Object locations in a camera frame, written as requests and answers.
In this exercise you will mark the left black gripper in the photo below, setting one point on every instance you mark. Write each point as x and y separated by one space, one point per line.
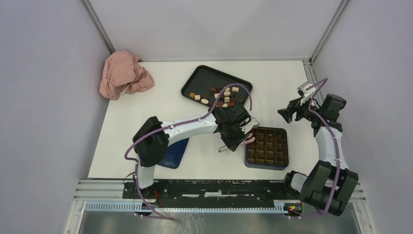
233 144

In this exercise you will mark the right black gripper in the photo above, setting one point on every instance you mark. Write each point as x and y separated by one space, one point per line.
294 105

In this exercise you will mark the pink cat paw tongs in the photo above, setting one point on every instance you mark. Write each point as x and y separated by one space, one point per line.
247 140

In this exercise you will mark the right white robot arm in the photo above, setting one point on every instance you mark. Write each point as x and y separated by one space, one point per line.
330 184

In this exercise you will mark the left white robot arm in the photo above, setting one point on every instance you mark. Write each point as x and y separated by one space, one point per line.
152 140

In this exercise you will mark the blue chocolate box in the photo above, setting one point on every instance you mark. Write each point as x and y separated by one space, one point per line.
269 150

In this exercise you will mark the black chocolate tray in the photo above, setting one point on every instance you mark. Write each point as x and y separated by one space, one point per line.
207 82

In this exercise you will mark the blue tin lid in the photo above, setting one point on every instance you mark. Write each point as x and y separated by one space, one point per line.
174 154

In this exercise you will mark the pink cloth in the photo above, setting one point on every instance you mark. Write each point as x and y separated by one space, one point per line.
122 74

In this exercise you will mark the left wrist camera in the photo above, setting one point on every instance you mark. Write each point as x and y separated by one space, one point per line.
253 124

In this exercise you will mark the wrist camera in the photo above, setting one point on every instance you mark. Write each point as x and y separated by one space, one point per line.
306 92
253 124

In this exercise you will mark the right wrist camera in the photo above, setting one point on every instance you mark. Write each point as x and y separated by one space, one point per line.
306 92

